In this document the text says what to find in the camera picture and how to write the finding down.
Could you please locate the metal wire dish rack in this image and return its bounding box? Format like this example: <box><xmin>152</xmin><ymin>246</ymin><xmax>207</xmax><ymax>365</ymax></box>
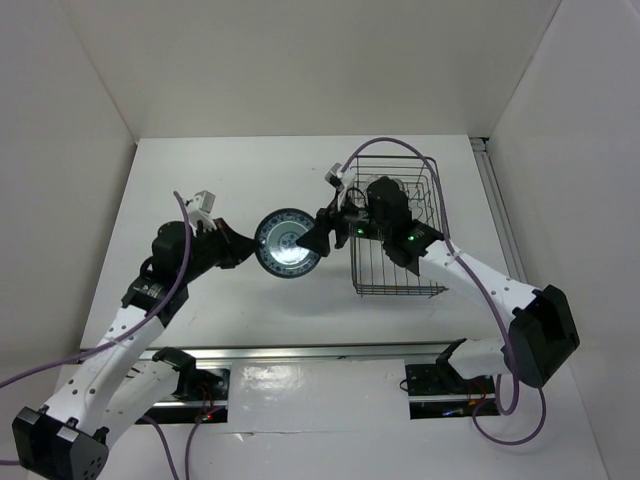
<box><xmin>349</xmin><ymin>154</ymin><xmax>446</xmax><ymax>297</ymax></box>

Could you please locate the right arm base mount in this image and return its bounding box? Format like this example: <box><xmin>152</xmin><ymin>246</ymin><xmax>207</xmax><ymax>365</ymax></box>
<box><xmin>399</xmin><ymin>363</ymin><xmax>495</xmax><ymax>420</ymax></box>

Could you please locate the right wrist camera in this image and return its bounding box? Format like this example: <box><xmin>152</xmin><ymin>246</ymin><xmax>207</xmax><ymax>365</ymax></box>
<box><xmin>325</xmin><ymin>163</ymin><xmax>355</xmax><ymax>211</ymax></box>

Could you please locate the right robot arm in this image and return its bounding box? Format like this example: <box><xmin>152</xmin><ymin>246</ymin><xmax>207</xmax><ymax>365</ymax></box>
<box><xmin>297</xmin><ymin>174</ymin><xmax>580</xmax><ymax>392</ymax></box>

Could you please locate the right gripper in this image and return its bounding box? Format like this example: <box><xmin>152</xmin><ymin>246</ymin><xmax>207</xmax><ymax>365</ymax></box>
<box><xmin>296</xmin><ymin>190</ymin><xmax>389</xmax><ymax>257</ymax></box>

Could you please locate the clear textured glass plate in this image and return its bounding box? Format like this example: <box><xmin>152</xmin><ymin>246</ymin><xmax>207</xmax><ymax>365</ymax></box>
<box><xmin>360</xmin><ymin>174</ymin><xmax>381</xmax><ymax>189</ymax></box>

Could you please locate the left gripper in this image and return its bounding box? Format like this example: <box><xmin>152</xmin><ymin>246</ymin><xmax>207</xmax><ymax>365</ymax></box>
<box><xmin>179</xmin><ymin>217</ymin><xmax>260</xmax><ymax>283</ymax></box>

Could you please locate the blue patterned round plate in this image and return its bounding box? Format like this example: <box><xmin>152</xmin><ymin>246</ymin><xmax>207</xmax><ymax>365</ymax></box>
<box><xmin>254</xmin><ymin>208</ymin><xmax>321</xmax><ymax>279</ymax></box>

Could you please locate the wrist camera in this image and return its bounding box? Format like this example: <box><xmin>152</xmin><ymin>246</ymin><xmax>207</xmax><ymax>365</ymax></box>
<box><xmin>185</xmin><ymin>190</ymin><xmax>216</xmax><ymax>232</ymax></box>
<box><xmin>325</xmin><ymin>163</ymin><xmax>355</xmax><ymax>211</ymax></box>

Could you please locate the front aluminium rail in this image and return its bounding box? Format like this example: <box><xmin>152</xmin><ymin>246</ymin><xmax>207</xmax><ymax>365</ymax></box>
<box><xmin>79</xmin><ymin>340</ymin><xmax>471</xmax><ymax>364</ymax></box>

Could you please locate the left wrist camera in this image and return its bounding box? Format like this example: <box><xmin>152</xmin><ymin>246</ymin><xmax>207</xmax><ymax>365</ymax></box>
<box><xmin>185</xmin><ymin>190</ymin><xmax>216</xmax><ymax>232</ymax></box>

